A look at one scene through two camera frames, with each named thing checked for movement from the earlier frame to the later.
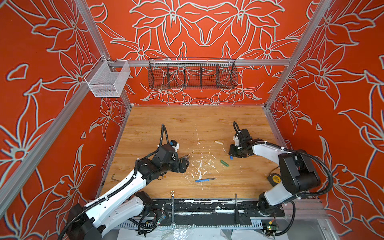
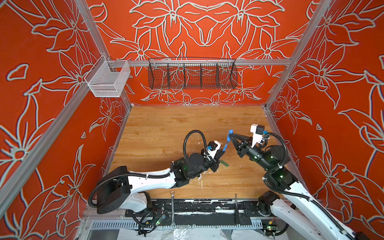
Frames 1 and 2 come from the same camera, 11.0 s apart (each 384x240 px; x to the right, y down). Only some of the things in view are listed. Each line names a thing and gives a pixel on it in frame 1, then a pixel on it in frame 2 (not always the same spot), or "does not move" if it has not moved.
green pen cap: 224,163 does not move
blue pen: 204,180 -> 225,146
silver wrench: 173,224 does not move
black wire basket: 192,73 does not move
